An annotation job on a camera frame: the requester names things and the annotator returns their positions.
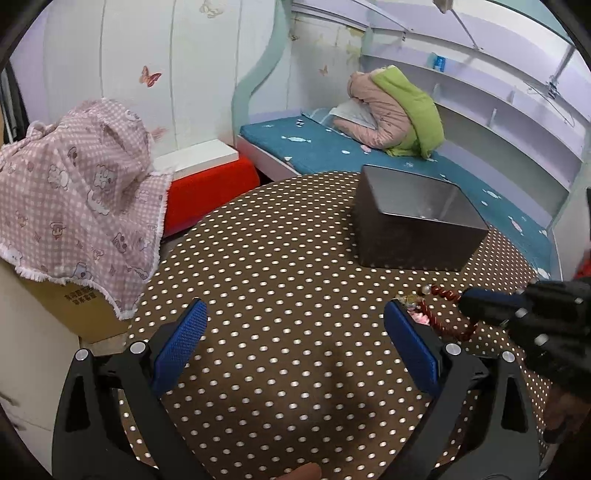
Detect pink checked printed blanket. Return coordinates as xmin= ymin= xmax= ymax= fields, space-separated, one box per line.
xmin=0 ymin=98 xmax=174 ymax=321

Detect red stool with white top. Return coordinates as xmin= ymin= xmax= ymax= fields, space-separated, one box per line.
xmin=152 ymin=140 xmax=259 ymax=238

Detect white pillow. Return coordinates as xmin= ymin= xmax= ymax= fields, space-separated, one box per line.
xmin=329 ymin=102 xmax=375 ymax=132

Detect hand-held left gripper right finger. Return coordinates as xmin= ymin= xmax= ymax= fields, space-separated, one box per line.
xmin=385 ymin=300 xmax=540 ymax=480

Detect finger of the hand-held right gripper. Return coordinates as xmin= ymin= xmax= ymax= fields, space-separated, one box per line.
xmin=498 ymin=281 xmax=543 ymax=309
xmin=459 ymin=288 xmax=522 ymax=326

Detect dark hanging garments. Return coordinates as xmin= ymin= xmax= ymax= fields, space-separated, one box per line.
xmin=1 ymin=65 xmax=24 ymax=144

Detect white wardrobe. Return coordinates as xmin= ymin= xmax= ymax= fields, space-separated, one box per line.
xmin=41 ymin=0 xmax=278 ymax=155

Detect person's left hand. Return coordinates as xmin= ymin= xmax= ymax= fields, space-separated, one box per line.
xmin=277 ymin=464 xmax=322 ymax=480

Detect wire clothes hanger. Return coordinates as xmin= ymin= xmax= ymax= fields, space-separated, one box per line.
xmin=524 ymin=78 xmax=575 ymax=125

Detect teal bunk bed frame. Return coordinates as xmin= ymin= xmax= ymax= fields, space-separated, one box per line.
xmin=231 ymin=0 xmax=591 ymax=282

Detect pink padded jacket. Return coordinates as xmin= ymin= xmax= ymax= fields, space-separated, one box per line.
xmin=332 ymin=71 xmax=411 ymax=149

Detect teal printed mattress sheet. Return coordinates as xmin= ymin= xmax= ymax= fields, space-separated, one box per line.
xmin=240 ymin=108 xmax=552 ymax=268

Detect dark metal box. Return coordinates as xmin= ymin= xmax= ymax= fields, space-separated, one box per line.
xmin=353 ymin=165 xmax=490 ymax=271

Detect brown polka dot round table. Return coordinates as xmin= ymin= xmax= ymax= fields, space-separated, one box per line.
xmin=127 ymin=171 xmax=555 ymax=480

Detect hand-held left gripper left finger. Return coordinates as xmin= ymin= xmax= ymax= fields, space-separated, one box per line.
xmin=52 ymin=298 xmax=208 ymax=480

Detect red bead bracelet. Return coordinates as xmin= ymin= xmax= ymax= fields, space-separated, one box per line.
xmin=418 ymin=285 xmax=478 ymax=342

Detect white drawer cabinet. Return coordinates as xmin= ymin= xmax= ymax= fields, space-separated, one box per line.
xmin=0 ymin=263 xmax=79 ymax=462

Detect green blanket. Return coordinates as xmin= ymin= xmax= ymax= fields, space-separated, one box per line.
xmin=372 ymin=65 xmax=445 ymax=160

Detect cardboard box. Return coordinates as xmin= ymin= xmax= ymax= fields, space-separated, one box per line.
xmin=18 ymin=272 xmax=130 ymax=344

